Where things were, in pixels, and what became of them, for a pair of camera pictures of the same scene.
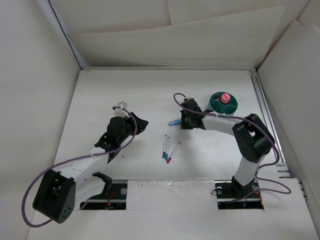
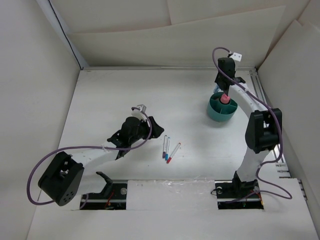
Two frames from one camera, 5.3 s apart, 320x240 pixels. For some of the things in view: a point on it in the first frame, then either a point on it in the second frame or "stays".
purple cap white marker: (164, 148) stays
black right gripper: (184, 125) -> (217, 77)
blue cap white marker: (166, 154) stays
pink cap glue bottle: (225, 98) stays
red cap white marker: (171, 157) stays
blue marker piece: (175, 123) -> (216, 89)
